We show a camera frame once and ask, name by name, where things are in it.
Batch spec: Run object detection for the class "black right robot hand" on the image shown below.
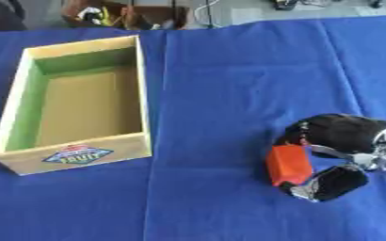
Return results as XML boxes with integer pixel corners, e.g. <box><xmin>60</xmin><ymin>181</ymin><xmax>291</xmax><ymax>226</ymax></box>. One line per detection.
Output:
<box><xmin>272</xmin><ymin>113</ymin><xmax>386</xmax><ymax>202</ymax></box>

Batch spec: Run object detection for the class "orange rectangular block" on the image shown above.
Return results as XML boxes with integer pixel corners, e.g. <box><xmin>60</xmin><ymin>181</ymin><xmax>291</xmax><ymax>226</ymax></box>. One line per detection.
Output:
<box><xmin>264</xmin><ymin>144</ymin><xmax>315</xmax><ymax>187</ymax></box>

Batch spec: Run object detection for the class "tan cardboard box green inside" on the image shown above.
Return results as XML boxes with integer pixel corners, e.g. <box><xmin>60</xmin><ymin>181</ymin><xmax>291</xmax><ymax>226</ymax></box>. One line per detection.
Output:
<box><xmin>0</xmin><ymin>34</ymin><xmax>153</xmax><ymax>177</ymax></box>

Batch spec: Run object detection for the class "brown bag with clutter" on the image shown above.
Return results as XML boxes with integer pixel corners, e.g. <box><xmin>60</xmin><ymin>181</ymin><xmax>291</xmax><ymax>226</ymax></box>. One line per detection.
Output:
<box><xmin>59</xmin><ymin>0</ymin><xmax>192</xmax><ymax>31</ymax></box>

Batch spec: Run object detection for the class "black bag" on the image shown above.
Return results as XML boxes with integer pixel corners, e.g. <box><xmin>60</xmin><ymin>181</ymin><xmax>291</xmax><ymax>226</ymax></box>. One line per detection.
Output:
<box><xmin>0</xmin><ymin>0</ymin><xmax>28</xmax><ymax>32</ymax></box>

